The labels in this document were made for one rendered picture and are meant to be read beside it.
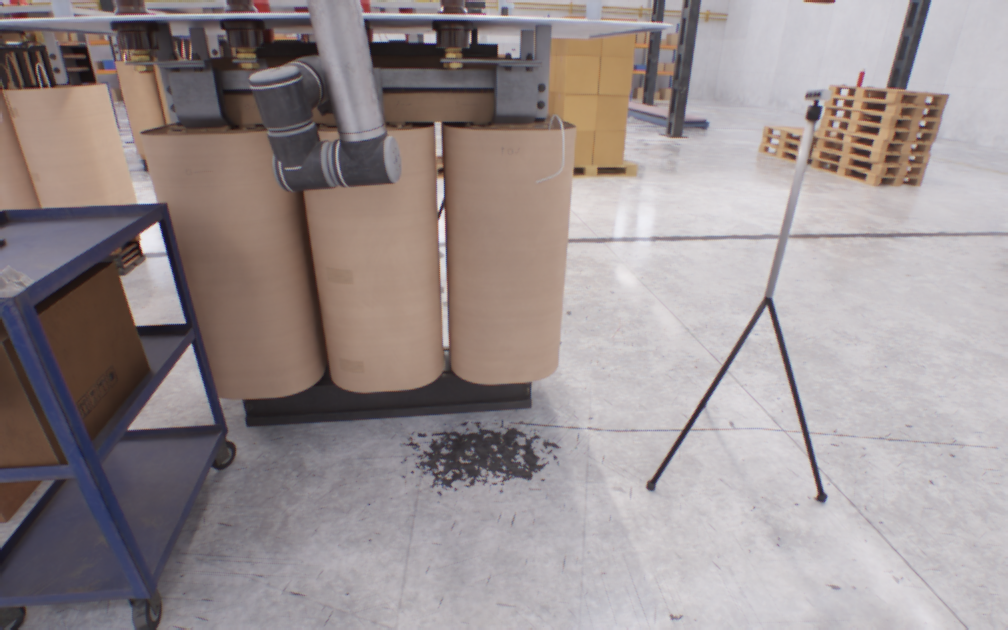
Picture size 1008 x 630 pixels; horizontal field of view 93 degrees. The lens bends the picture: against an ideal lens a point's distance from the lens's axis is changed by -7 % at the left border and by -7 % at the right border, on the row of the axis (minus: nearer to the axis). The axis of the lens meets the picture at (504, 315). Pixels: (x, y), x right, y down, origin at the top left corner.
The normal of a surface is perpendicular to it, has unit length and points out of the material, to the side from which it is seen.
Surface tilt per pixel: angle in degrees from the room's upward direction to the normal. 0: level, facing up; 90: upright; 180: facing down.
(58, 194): 90
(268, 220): 90
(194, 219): 90
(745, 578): 0
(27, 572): 0
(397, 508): 0
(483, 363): 90
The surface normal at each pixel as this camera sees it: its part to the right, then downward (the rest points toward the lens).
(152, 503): 0.02, -0.90
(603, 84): 0.19, 0.44
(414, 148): 0.70, 0.33
